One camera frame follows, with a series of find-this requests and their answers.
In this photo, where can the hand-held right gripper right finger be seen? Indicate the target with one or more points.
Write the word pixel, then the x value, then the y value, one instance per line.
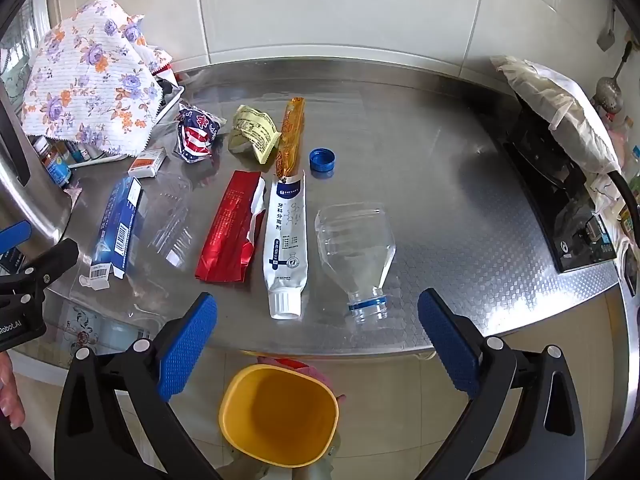
pixel 447 342

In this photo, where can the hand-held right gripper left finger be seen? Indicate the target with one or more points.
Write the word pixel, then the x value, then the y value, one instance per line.
pixel 187 345

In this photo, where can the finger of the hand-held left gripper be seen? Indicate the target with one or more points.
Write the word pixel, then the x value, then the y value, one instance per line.
pixel 15 234
pixel 50 265

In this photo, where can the blue carton box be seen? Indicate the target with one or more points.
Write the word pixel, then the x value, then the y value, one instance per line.
pixel 120 220

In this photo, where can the yellow plastic bin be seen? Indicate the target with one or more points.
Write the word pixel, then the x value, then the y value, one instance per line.
pixel 280 410

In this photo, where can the red foil packet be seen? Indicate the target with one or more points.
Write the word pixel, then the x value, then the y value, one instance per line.
pixel 227 230

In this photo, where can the clear plastic packaging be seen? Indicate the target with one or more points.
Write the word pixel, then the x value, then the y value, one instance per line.
pixel 170 220

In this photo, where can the clear plastic bottle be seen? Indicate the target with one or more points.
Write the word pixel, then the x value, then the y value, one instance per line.
pixel 355 255

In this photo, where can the small white orange box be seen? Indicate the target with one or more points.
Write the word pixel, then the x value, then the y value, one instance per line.
pixel 147 163

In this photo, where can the white toothpaste tube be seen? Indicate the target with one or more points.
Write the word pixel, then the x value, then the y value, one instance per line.
pixel 286 240

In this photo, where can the red white blue wrapper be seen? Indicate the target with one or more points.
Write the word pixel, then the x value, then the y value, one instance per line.
pixel 197 132

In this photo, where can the blue bottle cap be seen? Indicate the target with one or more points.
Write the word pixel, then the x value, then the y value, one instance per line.
pixel 322 160

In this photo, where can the yellow green packet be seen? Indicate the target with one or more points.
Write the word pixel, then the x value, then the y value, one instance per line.
pixel 255 132

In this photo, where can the orange plastic wrapper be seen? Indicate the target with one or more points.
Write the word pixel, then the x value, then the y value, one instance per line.
pixel 291 135

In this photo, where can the person's left hand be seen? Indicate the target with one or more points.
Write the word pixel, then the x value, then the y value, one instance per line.
pixel 7 395

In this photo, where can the dark blue box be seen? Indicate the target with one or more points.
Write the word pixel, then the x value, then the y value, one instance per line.
pixel 12 261

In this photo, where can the large stainless steel pot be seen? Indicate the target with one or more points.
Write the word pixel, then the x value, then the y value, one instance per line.
pixel 30 195

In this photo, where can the brown medicine bottle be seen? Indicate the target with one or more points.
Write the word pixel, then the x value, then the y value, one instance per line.
pixel 56 167

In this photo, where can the floral printed cloth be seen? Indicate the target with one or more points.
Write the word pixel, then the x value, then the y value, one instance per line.
pixel 85 75

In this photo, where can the black gas stove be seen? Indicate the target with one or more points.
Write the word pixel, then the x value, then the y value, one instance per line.
pixel 555 180

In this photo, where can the white cloth stove cover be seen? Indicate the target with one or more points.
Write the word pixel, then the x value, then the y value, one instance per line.
pixel 565 100

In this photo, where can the hanging metal strainer ladle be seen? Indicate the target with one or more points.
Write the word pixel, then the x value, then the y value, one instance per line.
pixel 610 92

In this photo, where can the hanging metal spatula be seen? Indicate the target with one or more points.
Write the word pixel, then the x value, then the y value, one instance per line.
pixel 606 37

